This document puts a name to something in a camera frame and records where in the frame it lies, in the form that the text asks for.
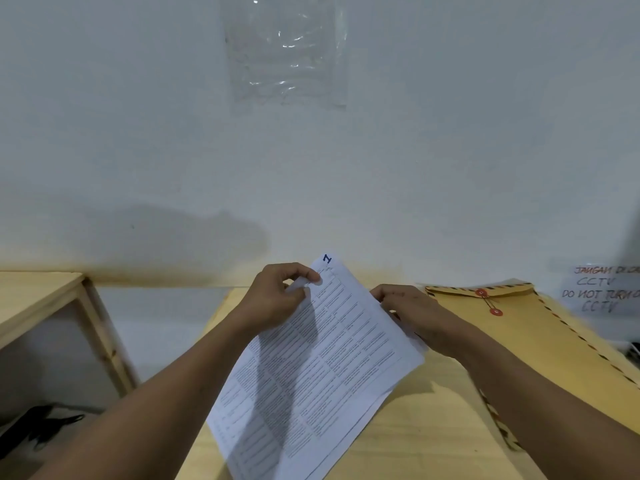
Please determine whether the clear plastic sheet on wall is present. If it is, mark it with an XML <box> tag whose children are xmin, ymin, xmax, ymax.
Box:
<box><xmin>220</xmin><ymin>0</ymin><xmax>349</xmax><ymax>110</ymax></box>

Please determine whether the person's left hand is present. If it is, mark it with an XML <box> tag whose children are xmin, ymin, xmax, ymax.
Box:
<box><xmin>239</xmin><ymin>263</ymin><xmax>322</xmax><ymax>333</ymax></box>

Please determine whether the person's right forearm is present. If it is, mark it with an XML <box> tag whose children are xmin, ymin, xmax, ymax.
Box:
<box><xmin>452</xmin><ymin>329</ymin><xmax>640</xmax><ymax>480</ymax></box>

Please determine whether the person's right hand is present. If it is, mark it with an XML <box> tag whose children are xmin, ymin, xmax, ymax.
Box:
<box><xmin>369</xmin><ymin>284</ymin><xmax>473</xmax><ymax>359</ymax></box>

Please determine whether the white handwritten paper sign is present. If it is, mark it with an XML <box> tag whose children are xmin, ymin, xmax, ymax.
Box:
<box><xmin>561</xmin><ymin>265</ymin><xmax>640</xmax><ymax>315</ymax></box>

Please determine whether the light wooden side table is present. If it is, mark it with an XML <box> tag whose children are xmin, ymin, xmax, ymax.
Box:
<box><xmin>0</xmin><ymin>271</ymin><xmax>138</xmax><ymax>398</ymax></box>

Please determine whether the person's left forearm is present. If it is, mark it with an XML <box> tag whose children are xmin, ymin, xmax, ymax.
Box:
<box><xmin>30</xmin><ymin>315</ymin><xmax>273</xmax><ymax>480</ymax></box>

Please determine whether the black cable bundle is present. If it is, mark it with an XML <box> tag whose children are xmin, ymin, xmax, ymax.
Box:
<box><xmin>0</xmin><ymin>404</ymin><xmax>86</xmax><ymax>453</ymax></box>

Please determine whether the brown string-tie envelope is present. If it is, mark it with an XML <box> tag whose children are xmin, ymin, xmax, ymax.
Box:
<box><xmin>424</xmin><ymin>280</ymin><xmax>640</xmax><ymax>451</ymax></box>

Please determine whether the stack of printed white papers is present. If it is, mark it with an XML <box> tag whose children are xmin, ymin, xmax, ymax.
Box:
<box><xmin>206</xmin><ymin>254</ymin><xmax>426</xmax><ymax>480</ymax></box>

